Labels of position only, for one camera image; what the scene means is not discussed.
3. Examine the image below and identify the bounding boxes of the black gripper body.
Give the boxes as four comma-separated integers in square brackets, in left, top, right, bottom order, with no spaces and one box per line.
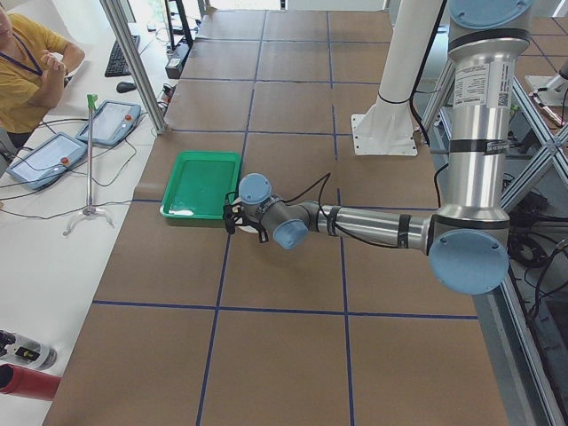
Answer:
[224,201,265,232]

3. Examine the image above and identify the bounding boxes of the white round plate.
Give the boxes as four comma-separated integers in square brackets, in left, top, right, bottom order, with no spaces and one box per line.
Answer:
[237,225,258,233]

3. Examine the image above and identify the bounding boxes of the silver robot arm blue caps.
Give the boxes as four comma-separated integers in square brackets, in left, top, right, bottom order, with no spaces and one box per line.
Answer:
[224,1,533,295]

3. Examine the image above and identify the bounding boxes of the green plastic tray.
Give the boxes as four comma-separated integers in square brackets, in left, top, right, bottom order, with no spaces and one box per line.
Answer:
[160,151,241,227]

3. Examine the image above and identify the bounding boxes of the far teach pendant tablet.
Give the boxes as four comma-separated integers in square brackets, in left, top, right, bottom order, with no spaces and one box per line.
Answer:
[92,100,141,146]

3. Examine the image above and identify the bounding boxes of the teach pendant tablet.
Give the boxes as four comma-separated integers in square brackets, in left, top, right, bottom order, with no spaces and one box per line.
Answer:
[6,132,87,190]
[92,100,141,146]

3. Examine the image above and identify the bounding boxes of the black computer mouse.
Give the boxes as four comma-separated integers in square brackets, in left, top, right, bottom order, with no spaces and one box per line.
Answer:
[115,82,137,94]

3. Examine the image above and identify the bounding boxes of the metal reacher grabber stick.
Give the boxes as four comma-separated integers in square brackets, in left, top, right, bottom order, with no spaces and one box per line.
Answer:
[62,94,114,237]

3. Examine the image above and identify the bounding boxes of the near teach pendant tablet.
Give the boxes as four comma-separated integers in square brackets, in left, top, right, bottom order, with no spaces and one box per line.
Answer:
[6,132,87,190]

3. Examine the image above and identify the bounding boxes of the black keyboard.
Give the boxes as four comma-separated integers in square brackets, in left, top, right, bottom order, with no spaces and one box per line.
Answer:
[104,41,130,77]

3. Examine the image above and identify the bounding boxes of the clear water bottle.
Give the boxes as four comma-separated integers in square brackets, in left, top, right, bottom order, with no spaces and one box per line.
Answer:
[1,330,58,371]

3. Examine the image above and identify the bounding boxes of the person in yellow shirt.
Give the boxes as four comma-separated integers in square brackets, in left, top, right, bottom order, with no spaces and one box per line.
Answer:
[1,10,85,148]

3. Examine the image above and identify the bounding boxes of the red bottle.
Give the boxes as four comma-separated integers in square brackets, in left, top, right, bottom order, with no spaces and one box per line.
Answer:
[1,364,61,401]

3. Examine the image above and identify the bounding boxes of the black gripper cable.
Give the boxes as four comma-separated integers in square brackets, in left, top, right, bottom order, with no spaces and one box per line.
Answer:
[224,172,414,248]

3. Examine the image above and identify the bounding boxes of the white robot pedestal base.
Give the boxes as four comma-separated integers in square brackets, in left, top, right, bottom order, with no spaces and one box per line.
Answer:
[351,1,422,156]

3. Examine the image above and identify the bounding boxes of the aluminium frame post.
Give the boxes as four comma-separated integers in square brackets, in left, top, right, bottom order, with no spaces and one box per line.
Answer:
[99,0,167,135]

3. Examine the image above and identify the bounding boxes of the aluminium side frame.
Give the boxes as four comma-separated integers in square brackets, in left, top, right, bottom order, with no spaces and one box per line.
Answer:
[425,57,568,426]

